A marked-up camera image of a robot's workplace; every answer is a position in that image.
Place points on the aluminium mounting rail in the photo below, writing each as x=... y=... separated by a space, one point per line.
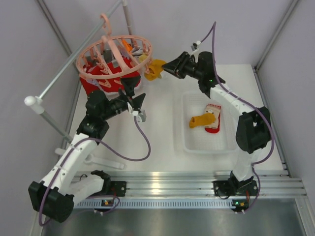
x=200 y=191

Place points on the pink round clip hanger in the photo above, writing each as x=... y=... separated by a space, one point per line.
x=110 y=49

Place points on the orange clip on hanger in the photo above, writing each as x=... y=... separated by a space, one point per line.
x=127 y=46

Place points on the striped hanging sock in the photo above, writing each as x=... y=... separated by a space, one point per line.
x=137 y=51

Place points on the pale yellow hanging sock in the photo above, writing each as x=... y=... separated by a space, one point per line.
x=144 y=57

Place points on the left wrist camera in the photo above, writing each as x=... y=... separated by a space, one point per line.
x=140 y=115

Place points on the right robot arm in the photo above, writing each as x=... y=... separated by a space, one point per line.
x=253 y=131

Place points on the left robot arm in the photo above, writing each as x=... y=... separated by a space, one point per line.
x=55 y=195

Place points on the metal clothes rack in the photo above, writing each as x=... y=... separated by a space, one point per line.
x=34 y=102

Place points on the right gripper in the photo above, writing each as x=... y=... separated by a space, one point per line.
x=173 y=67

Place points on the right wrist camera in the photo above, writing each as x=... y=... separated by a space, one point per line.
x=195 y=47

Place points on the white plastic tray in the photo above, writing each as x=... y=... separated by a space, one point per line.
x=198 y=140

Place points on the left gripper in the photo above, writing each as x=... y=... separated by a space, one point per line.
x=129 y=84

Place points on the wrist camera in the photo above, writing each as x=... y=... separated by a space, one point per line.
x=140 y=115
x=195 y=47

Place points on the mustard yellow sock in tray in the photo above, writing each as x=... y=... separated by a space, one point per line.
x=202 y=120

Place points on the mustard yellow sock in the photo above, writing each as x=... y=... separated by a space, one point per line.
x=202 y=120
x=155 y=69

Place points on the red hanging clothes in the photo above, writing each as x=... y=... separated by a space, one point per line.
x=111 y=86

